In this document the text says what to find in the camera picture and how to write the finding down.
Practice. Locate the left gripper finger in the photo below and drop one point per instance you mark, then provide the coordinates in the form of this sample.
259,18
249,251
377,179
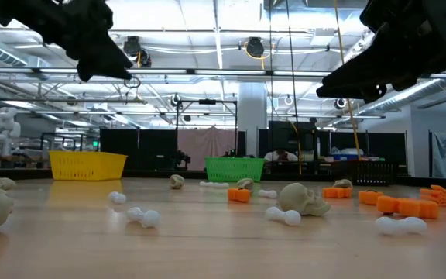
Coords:
110,62

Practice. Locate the green plastic basket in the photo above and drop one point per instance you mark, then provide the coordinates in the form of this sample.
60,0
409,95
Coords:
234,169

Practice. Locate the white structural column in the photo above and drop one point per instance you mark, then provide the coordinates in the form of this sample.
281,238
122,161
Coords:
252,116

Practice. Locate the long ceiling light strip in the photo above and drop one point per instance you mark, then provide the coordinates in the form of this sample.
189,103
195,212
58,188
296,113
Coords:
227,72

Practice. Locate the blue storage bin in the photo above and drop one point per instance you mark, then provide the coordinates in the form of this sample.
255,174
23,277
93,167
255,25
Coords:
345,157

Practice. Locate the yellow plastic basket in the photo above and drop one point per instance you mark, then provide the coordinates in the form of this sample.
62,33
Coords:
87,166

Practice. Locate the black plastic basket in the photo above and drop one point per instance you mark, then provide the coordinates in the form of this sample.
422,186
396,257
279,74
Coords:
362,172

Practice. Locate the white robot figure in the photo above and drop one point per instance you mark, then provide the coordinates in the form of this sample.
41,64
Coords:
4,131

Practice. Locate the black background robot arm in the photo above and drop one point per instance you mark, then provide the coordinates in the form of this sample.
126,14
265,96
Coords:
182,158

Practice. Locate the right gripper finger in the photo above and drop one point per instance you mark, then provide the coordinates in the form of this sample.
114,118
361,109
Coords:
370,66
362,91

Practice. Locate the black partition panel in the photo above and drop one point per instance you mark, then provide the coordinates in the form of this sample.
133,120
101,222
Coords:
145,151

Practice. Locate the pink curtain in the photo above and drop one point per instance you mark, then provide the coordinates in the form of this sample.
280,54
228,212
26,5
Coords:
207,143

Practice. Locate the green skull right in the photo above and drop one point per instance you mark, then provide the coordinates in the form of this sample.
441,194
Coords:
176,181

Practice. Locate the orange bone centre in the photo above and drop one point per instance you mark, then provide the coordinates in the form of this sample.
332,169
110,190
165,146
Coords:
239,194

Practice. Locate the small white plastic bone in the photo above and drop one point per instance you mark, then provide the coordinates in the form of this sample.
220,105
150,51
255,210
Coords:
207,184
401,225
267,193
285,216
221,185
117,197
145,217

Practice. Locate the person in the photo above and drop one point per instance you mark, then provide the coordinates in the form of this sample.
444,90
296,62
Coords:
281,156

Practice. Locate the black equipment cabinet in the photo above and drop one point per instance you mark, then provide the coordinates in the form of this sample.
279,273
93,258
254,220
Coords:
289,135

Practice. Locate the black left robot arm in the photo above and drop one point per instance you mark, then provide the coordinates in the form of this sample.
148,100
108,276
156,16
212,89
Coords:
10,11

